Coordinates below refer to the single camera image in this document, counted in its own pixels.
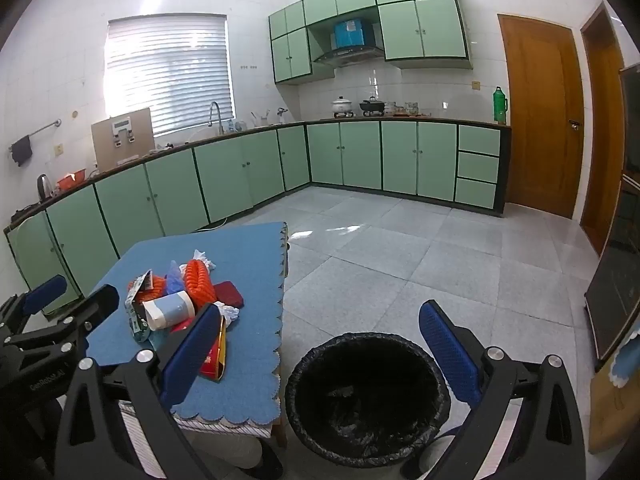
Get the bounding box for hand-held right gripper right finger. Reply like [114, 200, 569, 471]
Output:
[400, 300, 588, 480]

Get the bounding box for wooden door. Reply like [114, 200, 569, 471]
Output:
[497, 14, 586, 220]
[580, 2, 626, 256]

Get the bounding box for green thermos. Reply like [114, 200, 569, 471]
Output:
[492, 86, 510, 125]

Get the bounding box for blue white tissue pack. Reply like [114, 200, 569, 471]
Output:
[142, 291, 196, 332]

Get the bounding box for blue scalloped tablecloth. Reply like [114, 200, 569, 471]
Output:
[85, 221, 290, 423]

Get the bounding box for striped under cloth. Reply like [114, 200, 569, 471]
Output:
[117, 400, 275, 480]

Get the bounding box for wooden table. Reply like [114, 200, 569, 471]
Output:
[272, 240, 291, 448]

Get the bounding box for blue box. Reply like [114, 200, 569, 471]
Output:
[330, 19, 373, 51]

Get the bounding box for red yellow packet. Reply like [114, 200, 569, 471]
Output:
[199, 316, 229, 384]

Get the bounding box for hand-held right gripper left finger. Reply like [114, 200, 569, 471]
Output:
[54, 303, 223, 480]

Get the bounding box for green base cabinets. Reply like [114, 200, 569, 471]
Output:
[4, 119, 512, 306]

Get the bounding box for orange basin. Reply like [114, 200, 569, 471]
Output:
[56, 170, 88, 191]

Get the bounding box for dark towel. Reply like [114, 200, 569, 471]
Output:
[11, 136, 35, 167]

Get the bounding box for black trash bin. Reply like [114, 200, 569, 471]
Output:
[285, 332, 451, 467]

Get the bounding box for steel towel rail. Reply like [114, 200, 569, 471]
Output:
[9, 119, 62, 153]

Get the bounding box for green wall cabinets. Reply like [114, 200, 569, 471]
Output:
[268, 0, 473, 86]

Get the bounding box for white window blind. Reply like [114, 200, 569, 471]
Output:
[104, 14, 236, 137]

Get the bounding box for blue plastic bag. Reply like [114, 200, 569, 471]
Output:
[165, 260, 188, 296]

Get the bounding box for blue cloth with scalloped trim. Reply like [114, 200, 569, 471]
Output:
[607, 320, 640, 388]

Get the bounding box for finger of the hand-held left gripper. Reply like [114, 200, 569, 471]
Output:
[0, 275, 69, 335]
[0, 284, 121, 362]

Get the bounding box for brown cardboard box with label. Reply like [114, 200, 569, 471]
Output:
[91, 107, 155, 173]

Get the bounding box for dark glass cabinet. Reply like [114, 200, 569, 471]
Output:
[585, 65, 640, 371]

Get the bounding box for steel range hood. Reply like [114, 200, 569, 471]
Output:
[312, 45, 386, 68]

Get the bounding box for green white snack wrapper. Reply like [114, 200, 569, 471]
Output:
[125, 270, 153, 343]

